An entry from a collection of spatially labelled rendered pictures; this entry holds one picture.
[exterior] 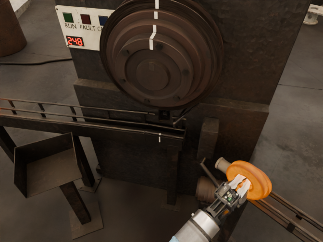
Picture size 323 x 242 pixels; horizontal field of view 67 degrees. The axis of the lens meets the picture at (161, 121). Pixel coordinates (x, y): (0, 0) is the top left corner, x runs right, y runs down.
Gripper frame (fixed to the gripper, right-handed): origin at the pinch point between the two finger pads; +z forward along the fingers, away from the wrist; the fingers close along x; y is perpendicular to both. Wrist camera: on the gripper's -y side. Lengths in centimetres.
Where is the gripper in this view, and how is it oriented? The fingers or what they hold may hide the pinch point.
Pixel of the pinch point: (247, 177)
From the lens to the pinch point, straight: 95.5
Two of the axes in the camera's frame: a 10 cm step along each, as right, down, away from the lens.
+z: 7.2, -6.5, 2.5
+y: -2.1, -5.5, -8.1
